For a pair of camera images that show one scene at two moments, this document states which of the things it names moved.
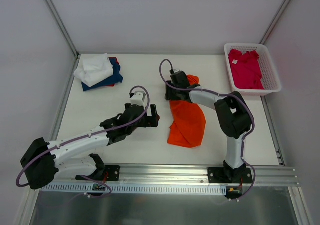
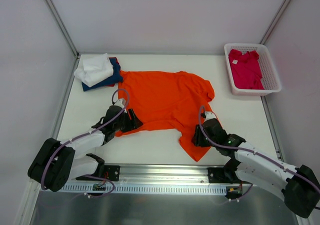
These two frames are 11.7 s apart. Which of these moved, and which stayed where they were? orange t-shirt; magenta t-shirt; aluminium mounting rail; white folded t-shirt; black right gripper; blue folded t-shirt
Moved: orange t-shirt; black right gripper
Stayed: aluminium mounting rail; blue folded t-shirt; magenta t-shirt; white folded t-shirt
